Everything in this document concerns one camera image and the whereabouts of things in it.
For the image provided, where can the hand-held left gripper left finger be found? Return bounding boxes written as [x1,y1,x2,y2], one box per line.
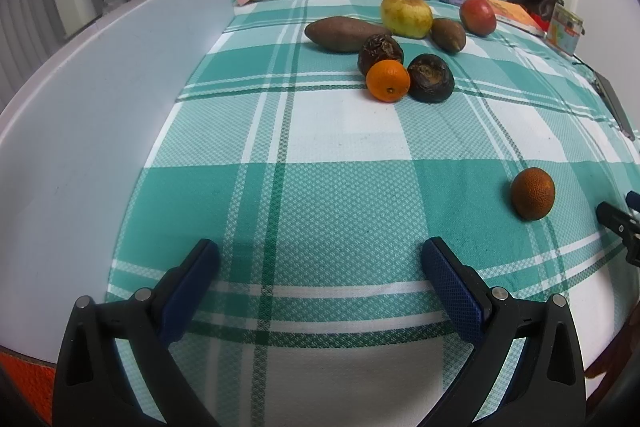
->
[52,238,221,427]

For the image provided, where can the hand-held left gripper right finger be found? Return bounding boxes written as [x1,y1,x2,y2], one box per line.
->
[415,236,587,427]

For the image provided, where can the brown round fruit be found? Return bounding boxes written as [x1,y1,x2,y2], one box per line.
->
[510,167,556,222]

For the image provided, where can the dark water chestnut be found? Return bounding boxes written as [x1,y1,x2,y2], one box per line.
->
[357,34,405,78]
[407,54,456,104]

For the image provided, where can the dark flat phone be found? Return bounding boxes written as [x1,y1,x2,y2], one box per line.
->
[590,74,637,142]

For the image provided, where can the green plaid tablecloth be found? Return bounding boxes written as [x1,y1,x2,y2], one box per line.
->
[105,0,640,427]

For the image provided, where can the small printed tin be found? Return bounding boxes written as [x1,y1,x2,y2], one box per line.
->
[545,3,586,55]

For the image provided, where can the orange cloth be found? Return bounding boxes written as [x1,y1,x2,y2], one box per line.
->
[0,349,55,425]

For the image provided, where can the white foam board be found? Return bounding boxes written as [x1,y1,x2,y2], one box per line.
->
[0,0,236,365]

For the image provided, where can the orange mandarin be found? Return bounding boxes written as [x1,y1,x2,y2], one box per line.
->
[366,60,411,103]

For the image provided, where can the orange book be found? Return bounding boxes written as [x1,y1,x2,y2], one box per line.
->
[467,0,546,38]

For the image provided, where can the red apple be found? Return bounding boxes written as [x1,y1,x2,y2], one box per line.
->
[459,0,498,38]

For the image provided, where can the brown kiwi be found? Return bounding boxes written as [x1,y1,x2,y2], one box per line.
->
[430,18,467,54]

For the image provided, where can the yellow pear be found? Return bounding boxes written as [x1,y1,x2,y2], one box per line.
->
[380,0,433,40]

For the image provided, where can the sweet potato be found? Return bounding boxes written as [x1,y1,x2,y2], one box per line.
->
[304,17,393,54]

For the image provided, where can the grey curtain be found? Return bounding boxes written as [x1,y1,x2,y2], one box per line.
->
[0,0,126,108]

